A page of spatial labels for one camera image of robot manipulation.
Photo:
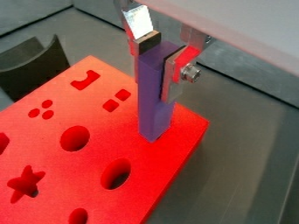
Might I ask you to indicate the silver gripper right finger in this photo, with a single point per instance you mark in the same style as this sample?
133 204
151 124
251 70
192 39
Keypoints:
180 63

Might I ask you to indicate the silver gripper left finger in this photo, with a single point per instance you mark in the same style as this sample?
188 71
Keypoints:
141 35

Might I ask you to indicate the purple rectangular peg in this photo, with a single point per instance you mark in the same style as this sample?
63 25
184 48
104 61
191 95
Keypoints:
153 112

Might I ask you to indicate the dark grey curved holder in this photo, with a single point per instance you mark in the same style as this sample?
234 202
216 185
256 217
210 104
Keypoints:
28 65

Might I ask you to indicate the red shape sorter block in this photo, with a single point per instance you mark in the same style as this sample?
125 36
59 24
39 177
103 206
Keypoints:
75 164

